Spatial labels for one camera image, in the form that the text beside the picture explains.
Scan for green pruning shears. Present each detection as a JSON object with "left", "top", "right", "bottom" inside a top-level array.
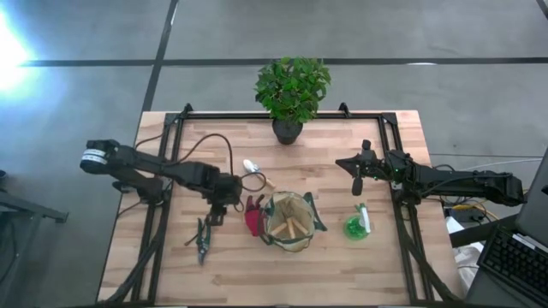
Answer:
[{"left": 184, "top": 216, "right": 212, "bottom": 266}]

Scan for black power supply box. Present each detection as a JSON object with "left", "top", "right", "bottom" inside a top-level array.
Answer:
[{"left": 444, "top": 207, "right": 487, "bottom": 223}]

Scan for green potted plant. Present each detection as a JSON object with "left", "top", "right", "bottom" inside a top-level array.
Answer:
[{"left": 253, "top": 56, "right": 333, "bottom": 145}]

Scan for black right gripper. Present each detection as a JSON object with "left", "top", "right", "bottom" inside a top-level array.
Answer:
[{"left": 336, "top": 139, "right": 389, "bottom": 197}]

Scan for red gardening glove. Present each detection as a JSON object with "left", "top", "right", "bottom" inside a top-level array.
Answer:
[{"left": 243, "top": 194, "right": 267, "bottom": 238}]

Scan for beige green gardening bag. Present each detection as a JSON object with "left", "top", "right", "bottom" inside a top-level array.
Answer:
[{"left": 258, "top": 191, "right": 329, "bottom": 253}]

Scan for black metal stand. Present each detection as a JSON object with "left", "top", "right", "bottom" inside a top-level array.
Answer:
[{"left": 0, "top": 169, "right": 69, "bottom": 308}]

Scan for green spray bottle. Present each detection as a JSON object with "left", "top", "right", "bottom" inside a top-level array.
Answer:
[{"left": 343, "top": 203, "right": 372, "bottom": 240}]

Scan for black laptop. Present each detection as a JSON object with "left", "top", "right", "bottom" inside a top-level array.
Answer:
[{"left": 477, "top": 149, "right": 548, "bottom": 305}]

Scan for white floor cable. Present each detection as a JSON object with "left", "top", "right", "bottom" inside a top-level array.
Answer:
[{"left": 466, "top": 157, "right": 544, "bottom": 171}]

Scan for wide silver trowel wooden handle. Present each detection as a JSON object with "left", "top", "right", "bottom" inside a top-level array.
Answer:
[{"left": 242, "top": 158, "right": 277, "bottom": 190}]

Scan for black aluminium table frame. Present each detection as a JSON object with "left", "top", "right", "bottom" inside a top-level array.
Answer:
[{"left": 98, "top": 109, "right": 463, "bottom": 307}]

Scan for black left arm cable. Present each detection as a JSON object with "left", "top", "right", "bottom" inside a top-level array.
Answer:
[{"left": 134, "top": 133, "right": 267, "bottom": 193}]

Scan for white plastic bag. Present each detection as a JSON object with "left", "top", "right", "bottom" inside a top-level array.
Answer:
[{"left": 444, "top": 216, "right": 485, "bottom": 296}]

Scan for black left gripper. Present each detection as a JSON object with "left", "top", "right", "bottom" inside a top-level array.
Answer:
[{"left": 206, "top": 173, "right": 244, "bottom": 227}]

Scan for yellow floor cable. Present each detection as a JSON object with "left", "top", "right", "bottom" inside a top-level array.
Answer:
[{"left": 451, "top": 200, "right": 493, "bottom": 219}]

